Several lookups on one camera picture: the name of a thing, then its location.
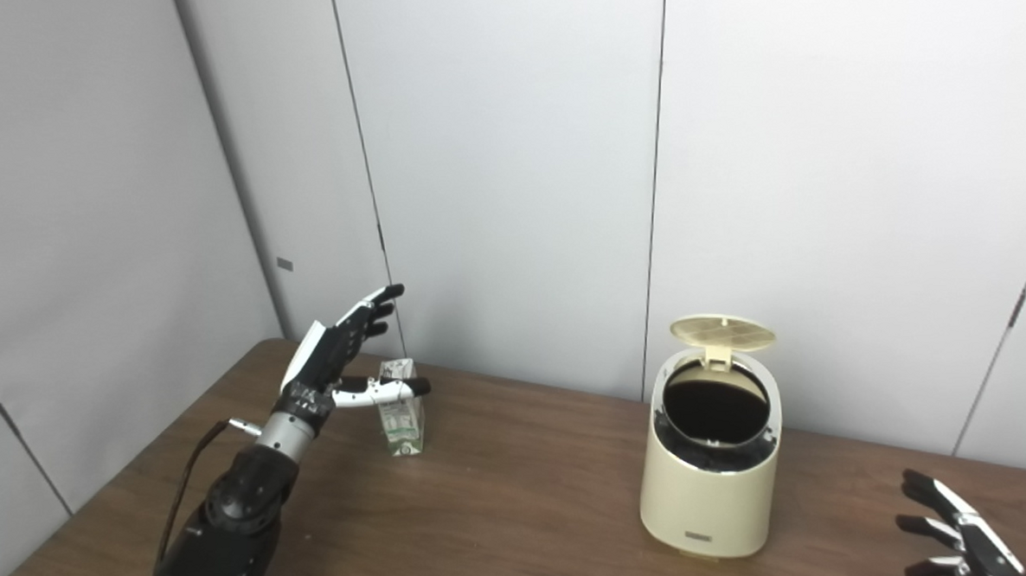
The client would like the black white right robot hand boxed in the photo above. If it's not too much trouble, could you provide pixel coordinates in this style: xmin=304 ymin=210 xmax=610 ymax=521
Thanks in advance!
xmin=894 ymin=464 xmax=1026 ymax=576

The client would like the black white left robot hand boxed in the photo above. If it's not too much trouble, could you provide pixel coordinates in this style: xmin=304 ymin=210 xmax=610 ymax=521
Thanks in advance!
xmin=275 ymin=282 xmax=433 ymax=425

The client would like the white green milk carton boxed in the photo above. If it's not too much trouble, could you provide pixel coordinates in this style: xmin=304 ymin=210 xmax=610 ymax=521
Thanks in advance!
xmin=375 ymin=358 xmax=426 ymax=458

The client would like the cream-colored bin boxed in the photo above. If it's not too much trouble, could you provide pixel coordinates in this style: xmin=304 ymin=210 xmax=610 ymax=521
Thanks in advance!
xmin=632 ymin=343 xmax=789 ymax=564

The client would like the cream round bin lid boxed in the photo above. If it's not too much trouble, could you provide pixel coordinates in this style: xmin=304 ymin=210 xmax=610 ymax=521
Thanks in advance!
xmin=670 ymin=312 xmax=778 ymax=374

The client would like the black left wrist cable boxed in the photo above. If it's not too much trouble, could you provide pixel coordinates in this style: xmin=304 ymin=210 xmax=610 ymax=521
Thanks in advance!
xmin=146 ymin=417 xmax=271 ymax=573

